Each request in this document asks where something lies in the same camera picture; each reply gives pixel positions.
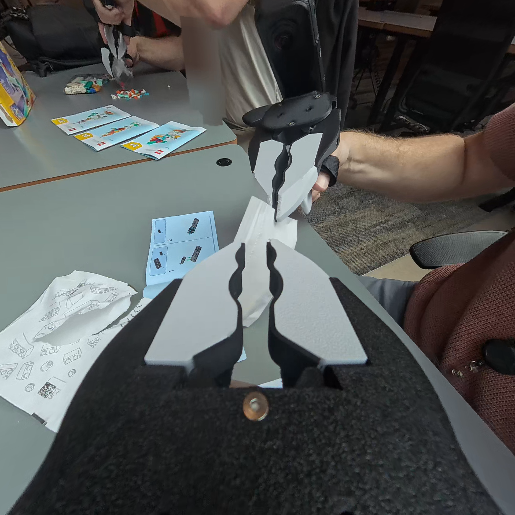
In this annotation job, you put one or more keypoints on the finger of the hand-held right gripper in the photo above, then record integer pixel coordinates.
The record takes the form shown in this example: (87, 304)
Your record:
(295, 193)
(267, 165)

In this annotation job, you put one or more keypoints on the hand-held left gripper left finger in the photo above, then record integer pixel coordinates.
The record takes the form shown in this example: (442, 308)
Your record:
(193, 318)

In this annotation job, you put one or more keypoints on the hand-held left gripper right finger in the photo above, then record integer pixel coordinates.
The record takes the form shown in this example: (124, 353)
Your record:
(314, 318)

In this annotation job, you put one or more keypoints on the small plain white paper bag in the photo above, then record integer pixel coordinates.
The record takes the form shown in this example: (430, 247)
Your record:
(253, 229)

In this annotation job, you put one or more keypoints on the white brick-print paper bag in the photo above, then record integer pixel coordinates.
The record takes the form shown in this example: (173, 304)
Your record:
(24, 362)

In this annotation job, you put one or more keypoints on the person's right forearm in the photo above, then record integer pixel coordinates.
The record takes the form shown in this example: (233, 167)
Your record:
(410, 169)

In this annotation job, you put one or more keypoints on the another person's forearm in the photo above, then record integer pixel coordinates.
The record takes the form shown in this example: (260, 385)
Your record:
(161, 54)

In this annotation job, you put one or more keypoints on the neighbouring grey desk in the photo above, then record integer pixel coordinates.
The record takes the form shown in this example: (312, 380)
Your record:
(40, 153)

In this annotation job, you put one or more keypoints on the person's right hand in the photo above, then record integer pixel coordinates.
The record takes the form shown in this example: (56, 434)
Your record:
(322, 187)

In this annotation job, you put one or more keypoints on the blue instruction booklet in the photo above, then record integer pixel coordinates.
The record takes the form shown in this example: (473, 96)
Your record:
(177, 257)

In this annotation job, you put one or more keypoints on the person's grey trousers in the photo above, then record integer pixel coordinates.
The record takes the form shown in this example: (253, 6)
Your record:
(390, 295)

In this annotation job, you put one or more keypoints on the colourful instruction booklet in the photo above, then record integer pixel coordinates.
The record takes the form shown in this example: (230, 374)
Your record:
(116, 133)
(90, 120)
(165, 140)

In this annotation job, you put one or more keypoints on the wooden table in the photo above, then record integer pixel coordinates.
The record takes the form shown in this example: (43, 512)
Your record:
(394, 20)

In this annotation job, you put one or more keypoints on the person's red sweater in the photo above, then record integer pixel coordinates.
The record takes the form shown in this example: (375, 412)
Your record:
(462, 322)

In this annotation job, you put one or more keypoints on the black office chair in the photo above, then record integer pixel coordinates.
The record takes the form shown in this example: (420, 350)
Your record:
(450, 64)

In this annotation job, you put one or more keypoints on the pile of loose bricks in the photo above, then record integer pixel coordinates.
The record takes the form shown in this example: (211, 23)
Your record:
(129, 94)

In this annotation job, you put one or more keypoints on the black chair armrest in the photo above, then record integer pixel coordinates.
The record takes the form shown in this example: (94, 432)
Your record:
(458, 248)

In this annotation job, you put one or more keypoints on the black clip-on microphone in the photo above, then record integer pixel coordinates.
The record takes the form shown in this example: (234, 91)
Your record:
(499, 356)

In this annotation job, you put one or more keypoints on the clear bag of bricks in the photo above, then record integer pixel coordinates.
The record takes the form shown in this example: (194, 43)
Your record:
(84, 84)

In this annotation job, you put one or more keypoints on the black backpack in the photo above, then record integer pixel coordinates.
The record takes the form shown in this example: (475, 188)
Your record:
(56, 36)

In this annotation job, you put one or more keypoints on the yellow toy box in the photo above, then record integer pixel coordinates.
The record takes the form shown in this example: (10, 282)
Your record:
(14, 96)

